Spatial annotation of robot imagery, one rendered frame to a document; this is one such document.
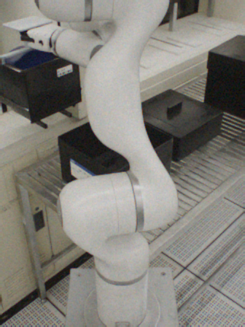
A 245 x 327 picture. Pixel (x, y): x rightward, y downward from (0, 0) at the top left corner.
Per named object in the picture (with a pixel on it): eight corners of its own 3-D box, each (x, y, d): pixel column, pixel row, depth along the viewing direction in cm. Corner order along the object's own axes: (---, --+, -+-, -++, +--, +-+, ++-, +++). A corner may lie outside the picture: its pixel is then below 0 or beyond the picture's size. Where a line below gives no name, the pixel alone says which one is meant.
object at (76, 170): (60, 177, 145) (55, 136, 135) (117, 147, 161) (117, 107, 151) (114, 217, 129) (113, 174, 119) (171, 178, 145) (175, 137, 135)
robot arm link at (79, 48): (74, 21, 115) (51, 41, 112) (106, 31, 108) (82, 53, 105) (84, 44, 121) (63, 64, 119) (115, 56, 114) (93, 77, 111)
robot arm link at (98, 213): (155, 279, 87) (162, 195, 73) (68, 295, 84) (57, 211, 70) (141, 239, 97) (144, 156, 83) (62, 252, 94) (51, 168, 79)
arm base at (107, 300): (163, 346, 95) (168, 298, 84) (81, 347, 94) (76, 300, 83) (157, 279, 110) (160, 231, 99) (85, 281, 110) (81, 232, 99)
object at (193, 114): (177, 162, 153) (180, 132, 145) (122, 132, 169) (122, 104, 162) (222, 132, 169) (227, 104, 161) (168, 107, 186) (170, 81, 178)
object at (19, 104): (29, 136, 131) (13, 39, 113) (-5, 116, 143) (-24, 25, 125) (86, 110, 145) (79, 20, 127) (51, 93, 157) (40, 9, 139)
